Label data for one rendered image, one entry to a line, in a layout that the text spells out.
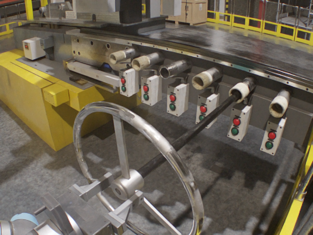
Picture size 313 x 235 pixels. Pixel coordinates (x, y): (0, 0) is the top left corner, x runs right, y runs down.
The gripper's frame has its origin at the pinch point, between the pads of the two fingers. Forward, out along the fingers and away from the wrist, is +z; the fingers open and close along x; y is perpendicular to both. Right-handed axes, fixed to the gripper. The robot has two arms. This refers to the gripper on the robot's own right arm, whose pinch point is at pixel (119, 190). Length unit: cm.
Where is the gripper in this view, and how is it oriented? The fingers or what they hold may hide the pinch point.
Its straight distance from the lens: 54.9
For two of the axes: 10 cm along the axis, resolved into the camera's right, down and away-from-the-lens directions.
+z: 6.3, -4.0, 6.6
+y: 0.4, 8.7, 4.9
